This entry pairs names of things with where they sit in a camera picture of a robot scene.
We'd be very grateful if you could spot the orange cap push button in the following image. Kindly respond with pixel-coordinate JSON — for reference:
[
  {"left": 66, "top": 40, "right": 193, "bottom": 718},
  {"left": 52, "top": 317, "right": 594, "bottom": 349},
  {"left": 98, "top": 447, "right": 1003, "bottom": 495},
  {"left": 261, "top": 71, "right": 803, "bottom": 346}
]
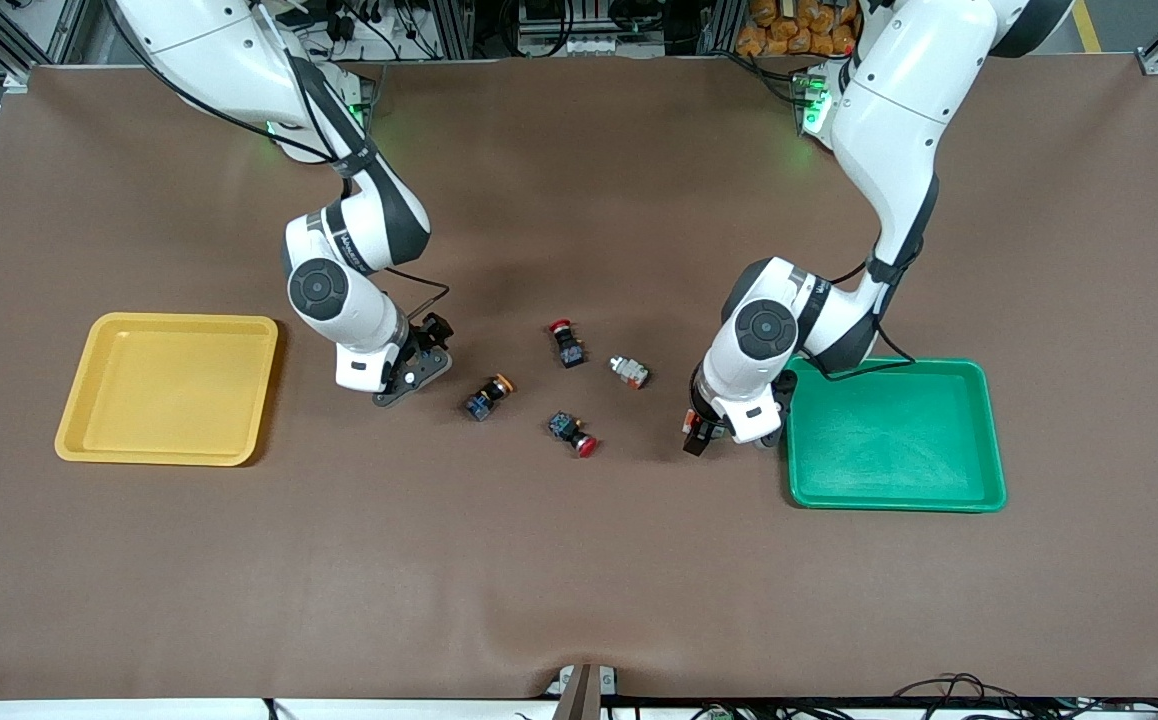
[{"left": 465, "top": 374, "right": 516, "bottom": 422}]

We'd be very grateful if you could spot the red cap push button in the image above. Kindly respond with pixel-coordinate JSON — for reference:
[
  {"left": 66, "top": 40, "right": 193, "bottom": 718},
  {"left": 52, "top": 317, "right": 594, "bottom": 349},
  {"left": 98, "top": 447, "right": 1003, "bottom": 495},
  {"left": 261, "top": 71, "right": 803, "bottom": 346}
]
[
  {"left": 549, "top": 319, "right": 586, "bottom": 369},
  {"left": 548, "top": 411, "right": 598, "bottom": 459}
]

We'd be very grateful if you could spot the brown table mat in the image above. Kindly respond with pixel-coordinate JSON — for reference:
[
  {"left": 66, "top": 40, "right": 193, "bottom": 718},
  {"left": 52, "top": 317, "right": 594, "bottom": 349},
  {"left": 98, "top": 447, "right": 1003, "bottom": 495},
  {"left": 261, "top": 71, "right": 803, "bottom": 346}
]
[{"left": 0, "top": 55, "right": 1158, "bottom": 701}]

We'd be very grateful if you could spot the green plastic tray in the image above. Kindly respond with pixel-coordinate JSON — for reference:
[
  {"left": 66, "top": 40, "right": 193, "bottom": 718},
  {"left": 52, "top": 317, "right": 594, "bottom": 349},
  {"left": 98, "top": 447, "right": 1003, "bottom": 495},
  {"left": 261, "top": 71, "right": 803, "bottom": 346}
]
[{"left": 784, "top": 357, "right": 1008, "bottom": 513}]

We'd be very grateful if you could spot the yellow plastic tray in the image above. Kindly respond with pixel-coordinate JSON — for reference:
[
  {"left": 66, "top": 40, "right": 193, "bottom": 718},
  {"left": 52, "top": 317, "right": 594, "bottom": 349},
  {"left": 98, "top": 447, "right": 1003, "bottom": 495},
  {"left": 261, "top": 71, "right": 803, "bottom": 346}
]
[{"left": 54, "top": 312, "right": 280, "bottom": 467}]

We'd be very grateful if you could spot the white power strip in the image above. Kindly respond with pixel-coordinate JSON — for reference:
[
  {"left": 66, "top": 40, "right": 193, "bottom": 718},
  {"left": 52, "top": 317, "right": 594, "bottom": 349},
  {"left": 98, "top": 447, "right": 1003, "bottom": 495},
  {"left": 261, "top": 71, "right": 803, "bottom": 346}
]
[{"left": 517, "top": 35, "right": 640, "bottom": 58}]

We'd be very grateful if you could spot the pile of orange bags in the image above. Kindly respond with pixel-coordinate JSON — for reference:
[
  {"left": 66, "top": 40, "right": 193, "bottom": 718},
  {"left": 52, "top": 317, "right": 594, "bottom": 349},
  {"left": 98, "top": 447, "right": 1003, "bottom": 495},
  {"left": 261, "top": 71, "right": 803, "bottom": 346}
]
[{"left": 736, "top": 0, "right": 865, "bottom": 58}]

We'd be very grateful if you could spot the aluminium rack post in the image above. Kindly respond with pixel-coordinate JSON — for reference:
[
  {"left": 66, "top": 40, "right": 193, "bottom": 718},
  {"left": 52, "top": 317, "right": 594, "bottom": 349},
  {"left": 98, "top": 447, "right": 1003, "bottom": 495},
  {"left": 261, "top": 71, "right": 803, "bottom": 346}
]
[
  {"left": 436, "top": 0, "right": 476, "bottom": 58},
  {"left": 696, "top": 0, "right": 740, "bottom": 56}
]

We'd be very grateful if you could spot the black floor cable bundle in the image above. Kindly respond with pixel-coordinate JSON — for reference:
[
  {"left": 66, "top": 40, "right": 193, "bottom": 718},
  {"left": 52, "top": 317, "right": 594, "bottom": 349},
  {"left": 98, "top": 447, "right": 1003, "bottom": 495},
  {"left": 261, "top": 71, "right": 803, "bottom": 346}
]
[{"left": 889, "top": 673, "right": 1158, "bottom": 720}]

